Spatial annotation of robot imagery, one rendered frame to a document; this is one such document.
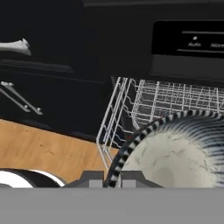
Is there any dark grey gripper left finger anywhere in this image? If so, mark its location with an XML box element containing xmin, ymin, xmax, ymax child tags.
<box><xmin>63</xmin><ymin>170</ymin><xmax>105</xmax><ymax>189</ymax></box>

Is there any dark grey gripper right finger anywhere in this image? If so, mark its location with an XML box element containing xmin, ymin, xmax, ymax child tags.
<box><xmin>120</xmin><ymin>171</ymin><xmax>163</xmax><ymax>189</ymax></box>

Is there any blue striped white bowl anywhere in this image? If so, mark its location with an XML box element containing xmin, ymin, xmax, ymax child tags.
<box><xmin>104</xmin><ymin>108</ymin><xmax>224</xmax><ymax>189</ymax></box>

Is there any black cupboard door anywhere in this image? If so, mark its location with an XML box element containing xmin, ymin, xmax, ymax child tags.
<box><xmin>0</xmin><ymin>59</ymin><xmax>116</xmax><ymax>142</ymax></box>

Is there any black dishwasher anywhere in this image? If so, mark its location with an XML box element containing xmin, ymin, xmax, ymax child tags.
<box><xmin>81</xmin><ymin>0</ymin><xmax>224</xmax><ymax>88</ymax></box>

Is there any black and white round object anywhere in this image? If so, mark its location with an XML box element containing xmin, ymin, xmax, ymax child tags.
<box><xmin>0</xmin><ymin>168</ymin><xmax>67</xmax><ymax>189</ymax></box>

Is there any black drawer front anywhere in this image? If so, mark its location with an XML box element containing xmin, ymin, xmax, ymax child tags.
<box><xmin>0</xmin><ymin>0</ymin><xmax>88</xmax><ymax>74</ymax></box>

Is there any white wire dishwasher rack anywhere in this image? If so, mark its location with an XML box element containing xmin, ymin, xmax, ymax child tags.
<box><xmin>95</xmin><ymin>76</ymin><xmax>224</xmax><ymax>178</ymax></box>

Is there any silver cupboard door handle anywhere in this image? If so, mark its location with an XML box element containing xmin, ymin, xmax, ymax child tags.
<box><xmin>0</xmin><ymin>80</ymin><xmax>44</xmax><ymax>116</ymax></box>

